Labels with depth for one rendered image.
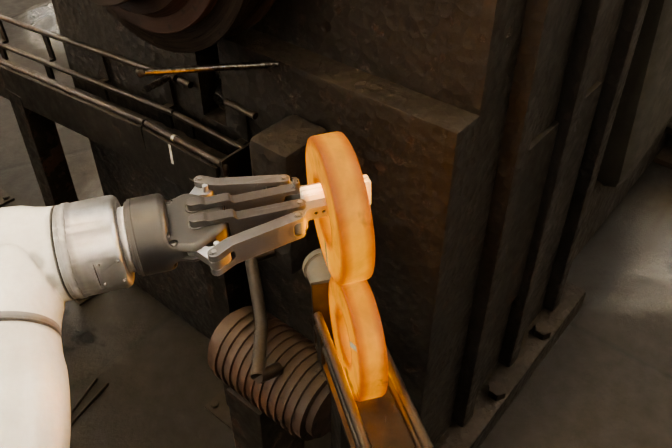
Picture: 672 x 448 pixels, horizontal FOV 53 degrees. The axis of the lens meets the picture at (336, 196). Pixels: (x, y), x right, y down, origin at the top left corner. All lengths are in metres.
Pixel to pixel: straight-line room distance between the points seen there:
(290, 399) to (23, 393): 0.51
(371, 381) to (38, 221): 0.39
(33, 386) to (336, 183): 0.30
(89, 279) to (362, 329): 0.30
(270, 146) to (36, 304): 0.46
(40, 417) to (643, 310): 1.64
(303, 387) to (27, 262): 0.50
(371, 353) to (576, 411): 1.00
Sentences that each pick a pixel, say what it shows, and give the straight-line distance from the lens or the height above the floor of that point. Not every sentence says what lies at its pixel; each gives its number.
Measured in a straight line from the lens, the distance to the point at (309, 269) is 0.95.
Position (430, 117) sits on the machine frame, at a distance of 0.91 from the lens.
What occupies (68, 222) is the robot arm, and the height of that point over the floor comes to 0.95.
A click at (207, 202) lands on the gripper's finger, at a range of 0.67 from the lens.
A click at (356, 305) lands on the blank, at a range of 0.77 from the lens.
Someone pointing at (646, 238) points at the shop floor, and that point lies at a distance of 2.21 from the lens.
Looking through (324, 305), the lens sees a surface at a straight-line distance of 0.90.
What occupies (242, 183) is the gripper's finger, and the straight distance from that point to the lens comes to 0.69.
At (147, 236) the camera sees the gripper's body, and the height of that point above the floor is 0.94.
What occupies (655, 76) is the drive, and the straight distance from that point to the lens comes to 1.74.
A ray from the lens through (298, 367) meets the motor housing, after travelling 1.03.
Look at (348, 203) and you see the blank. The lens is 0.61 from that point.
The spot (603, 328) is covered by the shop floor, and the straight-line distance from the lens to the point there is 1.90.
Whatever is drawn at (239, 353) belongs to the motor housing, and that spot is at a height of 0.52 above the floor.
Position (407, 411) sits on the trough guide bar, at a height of 0.69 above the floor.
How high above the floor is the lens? 1.34
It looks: 38 degrees down
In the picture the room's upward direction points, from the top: straight up
